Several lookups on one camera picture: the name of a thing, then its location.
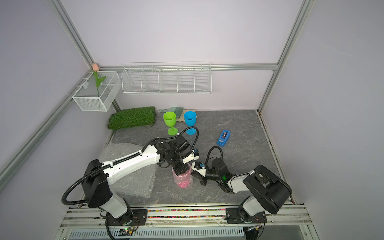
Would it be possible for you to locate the beige cloth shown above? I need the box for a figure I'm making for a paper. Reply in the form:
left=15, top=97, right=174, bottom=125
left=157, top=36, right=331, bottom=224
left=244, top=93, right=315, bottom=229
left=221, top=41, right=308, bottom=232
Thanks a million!
left=176, top=109, right=195, bottom=122

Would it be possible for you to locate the pink plastic wine glass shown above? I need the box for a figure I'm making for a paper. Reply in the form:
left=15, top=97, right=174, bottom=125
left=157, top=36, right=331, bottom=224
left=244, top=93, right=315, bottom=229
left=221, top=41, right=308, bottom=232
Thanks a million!
left=174, top=173, right=193, bottom=188

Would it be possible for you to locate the artificial pink tulip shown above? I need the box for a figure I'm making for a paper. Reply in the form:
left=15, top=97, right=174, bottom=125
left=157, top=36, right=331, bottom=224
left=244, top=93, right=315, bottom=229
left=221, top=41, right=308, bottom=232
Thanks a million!
left=92, top=63, right=106, bottom=97

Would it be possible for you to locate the bubble wrap sheet stack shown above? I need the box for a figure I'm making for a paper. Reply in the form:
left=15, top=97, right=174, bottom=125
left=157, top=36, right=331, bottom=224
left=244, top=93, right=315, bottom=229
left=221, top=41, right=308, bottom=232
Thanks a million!
left=99, top=142, right=157, bottom=198

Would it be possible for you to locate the green plastic wine glass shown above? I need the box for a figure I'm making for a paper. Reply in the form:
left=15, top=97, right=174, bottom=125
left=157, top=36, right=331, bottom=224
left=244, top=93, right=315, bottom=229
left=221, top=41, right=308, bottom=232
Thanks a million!
left=163, top=112, right=178, bottom=136

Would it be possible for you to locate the blue plastic wine glass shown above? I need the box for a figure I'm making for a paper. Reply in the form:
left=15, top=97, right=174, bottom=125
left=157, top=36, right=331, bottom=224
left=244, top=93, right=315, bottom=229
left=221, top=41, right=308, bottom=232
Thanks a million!
left=184, top=111, right=197, bottom=135

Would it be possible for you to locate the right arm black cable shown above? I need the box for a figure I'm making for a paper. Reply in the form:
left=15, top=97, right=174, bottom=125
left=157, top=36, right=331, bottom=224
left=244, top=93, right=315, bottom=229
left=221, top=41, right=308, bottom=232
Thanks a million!
left=204, top=145, right=224, bottom=169

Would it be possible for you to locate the long white wire shelf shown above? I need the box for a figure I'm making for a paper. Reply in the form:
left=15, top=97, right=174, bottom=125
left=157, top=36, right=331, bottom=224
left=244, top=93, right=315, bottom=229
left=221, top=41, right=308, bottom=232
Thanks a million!
left=122, top=62, right=213, bottom=95

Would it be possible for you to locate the small white wire basket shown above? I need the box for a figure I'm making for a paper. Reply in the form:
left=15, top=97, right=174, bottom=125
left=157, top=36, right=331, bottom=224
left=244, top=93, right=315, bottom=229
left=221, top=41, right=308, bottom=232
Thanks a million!
left=72, top=71, right=122, bottom=112

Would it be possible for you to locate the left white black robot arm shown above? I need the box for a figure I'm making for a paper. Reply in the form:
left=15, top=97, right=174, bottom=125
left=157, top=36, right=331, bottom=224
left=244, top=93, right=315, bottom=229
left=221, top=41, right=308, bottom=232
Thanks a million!
left=61, top=135, right=200, bottom=225

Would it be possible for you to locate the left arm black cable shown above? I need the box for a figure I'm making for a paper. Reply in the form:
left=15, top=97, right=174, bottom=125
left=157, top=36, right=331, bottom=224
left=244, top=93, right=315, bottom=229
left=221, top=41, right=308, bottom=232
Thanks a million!
left=61, top=126, right=200, bottom=206

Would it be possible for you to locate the blue tape dispenser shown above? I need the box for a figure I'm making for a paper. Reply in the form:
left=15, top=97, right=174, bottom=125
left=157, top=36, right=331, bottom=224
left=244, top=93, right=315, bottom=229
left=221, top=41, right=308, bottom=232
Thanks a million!
left=217, top=130, right=231, bottom=147

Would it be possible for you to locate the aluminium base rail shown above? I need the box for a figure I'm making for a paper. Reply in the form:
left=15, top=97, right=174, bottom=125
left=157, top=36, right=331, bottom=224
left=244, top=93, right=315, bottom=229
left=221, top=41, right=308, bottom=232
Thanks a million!
left=53, top=203, right=319, bottom=240

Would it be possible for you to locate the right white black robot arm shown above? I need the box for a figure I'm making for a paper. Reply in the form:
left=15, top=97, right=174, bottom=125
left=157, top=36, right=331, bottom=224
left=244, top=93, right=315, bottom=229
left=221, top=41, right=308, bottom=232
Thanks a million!
left=192, top=158, right=293, bottom=225

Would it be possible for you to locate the green artificial grass mat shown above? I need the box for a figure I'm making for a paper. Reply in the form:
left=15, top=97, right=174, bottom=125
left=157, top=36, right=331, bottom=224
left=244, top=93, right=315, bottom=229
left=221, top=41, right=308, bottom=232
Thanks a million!
left=107, top=107, right=156, bottom=131

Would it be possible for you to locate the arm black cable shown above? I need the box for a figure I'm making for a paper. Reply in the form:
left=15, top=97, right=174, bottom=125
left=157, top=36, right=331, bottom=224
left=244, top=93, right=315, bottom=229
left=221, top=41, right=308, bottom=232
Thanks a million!
left=61, top=126, right=200, bottom=206
left=204, top=145, right=224, bottom=169

